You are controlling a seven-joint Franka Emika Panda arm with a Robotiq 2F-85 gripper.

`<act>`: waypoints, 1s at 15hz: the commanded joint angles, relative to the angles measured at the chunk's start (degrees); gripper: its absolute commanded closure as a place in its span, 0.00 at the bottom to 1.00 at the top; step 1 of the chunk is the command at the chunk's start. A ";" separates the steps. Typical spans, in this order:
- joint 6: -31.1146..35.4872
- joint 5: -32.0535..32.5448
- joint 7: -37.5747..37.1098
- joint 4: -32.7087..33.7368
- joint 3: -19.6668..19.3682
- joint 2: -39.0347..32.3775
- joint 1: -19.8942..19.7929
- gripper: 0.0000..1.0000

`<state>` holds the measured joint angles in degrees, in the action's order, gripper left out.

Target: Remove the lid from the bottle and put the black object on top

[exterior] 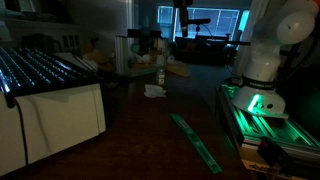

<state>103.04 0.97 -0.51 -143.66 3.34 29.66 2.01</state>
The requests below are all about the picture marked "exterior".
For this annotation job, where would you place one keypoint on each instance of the black camera on stand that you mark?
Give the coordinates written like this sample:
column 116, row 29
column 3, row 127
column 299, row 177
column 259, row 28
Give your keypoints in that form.
column 199, row 21

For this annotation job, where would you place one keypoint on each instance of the green flat ruler strip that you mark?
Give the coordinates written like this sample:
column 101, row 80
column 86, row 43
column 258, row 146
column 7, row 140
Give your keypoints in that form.
column 197, row 144

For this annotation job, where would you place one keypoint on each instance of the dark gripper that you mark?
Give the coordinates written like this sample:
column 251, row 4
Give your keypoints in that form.
column 183, row 12

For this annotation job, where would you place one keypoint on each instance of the black ribbed rack top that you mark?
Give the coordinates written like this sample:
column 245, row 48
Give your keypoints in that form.
column 28, row 71

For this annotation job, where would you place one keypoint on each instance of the metal frame stand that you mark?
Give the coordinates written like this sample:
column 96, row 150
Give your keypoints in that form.
column 136, row 54

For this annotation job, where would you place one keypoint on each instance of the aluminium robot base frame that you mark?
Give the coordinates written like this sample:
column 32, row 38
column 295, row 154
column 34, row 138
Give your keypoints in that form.
column 246, row 132

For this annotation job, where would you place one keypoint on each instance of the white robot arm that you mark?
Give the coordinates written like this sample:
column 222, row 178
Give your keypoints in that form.
column 291, row 24

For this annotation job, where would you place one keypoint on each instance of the crumpled white tissue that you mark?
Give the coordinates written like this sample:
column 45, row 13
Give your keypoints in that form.
column 154, row 91

